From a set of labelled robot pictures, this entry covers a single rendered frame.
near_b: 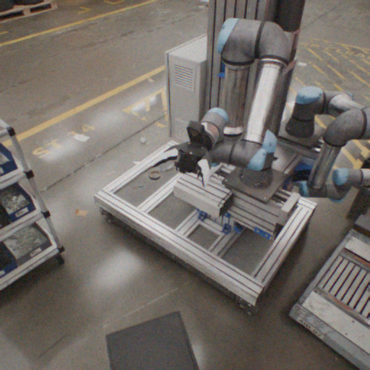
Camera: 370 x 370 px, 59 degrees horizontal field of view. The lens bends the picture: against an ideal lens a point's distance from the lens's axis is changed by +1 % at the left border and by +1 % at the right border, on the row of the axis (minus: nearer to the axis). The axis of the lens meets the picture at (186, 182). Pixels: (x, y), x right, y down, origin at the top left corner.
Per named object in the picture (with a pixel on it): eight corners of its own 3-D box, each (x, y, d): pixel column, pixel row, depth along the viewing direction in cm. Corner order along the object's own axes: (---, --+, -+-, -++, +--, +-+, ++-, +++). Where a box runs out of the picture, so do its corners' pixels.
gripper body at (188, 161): (198, 181, 93) (211, 157, 101) (202, 158, 87) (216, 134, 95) (173, 171, 94) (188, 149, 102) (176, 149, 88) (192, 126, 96)
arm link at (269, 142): (269, 171, 134) (275, 144, 125) (238, 164, 137) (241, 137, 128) (275, 155, 142) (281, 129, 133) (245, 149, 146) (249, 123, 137)
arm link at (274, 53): (300, 35, 111) (261, 173, 112) (268, 32, 114) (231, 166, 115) (302, 16, 100) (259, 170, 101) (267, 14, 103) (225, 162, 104)
